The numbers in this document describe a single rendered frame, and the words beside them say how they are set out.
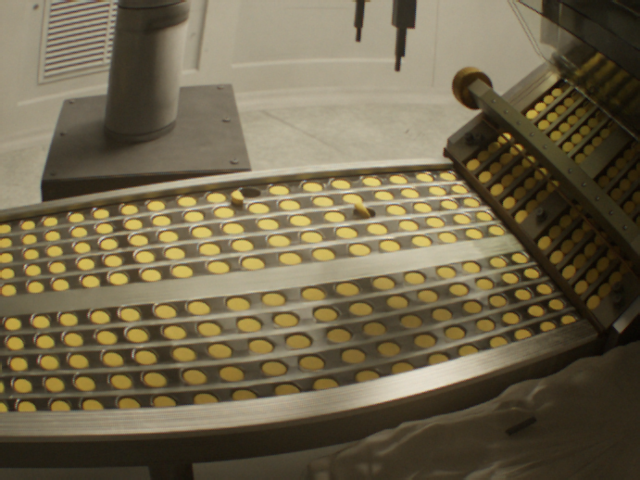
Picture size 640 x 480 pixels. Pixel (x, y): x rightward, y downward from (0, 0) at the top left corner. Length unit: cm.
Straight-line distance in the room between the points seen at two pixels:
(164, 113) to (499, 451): 69
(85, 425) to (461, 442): 16
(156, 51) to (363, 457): 64
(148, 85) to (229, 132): 12
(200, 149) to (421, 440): 64
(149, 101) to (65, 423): 62
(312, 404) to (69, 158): 60
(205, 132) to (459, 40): 243
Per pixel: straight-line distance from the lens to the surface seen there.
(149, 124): 94
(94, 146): 95
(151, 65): 91
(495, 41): 342
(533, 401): 37
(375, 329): 44
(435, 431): 34
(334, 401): 38
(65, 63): 286
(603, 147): 56
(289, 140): 283
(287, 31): 305
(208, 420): 37
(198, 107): 103
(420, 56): 326
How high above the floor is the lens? 121
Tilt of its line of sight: 31 degrees down
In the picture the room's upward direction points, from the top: 6 degrees clockwise
